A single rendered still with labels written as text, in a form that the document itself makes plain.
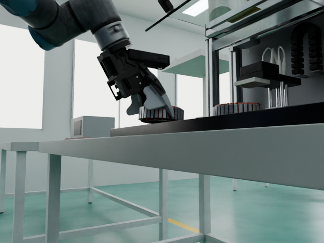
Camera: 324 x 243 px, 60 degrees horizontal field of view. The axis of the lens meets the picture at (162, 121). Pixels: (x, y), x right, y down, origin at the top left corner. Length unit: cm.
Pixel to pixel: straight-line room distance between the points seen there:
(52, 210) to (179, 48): 542
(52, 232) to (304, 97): 113
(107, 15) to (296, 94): 54
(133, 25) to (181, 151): 566
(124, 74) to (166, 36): 569
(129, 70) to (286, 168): 46
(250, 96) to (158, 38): 530
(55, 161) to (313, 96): 105
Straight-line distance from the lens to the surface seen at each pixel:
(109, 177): 532
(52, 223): 140
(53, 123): 502
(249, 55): 99
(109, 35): 65
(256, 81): 66
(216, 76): 86
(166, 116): 64
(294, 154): 25
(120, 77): 63
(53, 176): 136
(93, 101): 523
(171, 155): 38
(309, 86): 85
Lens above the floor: 73
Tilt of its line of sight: 5 degrees up
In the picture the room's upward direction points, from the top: straight up
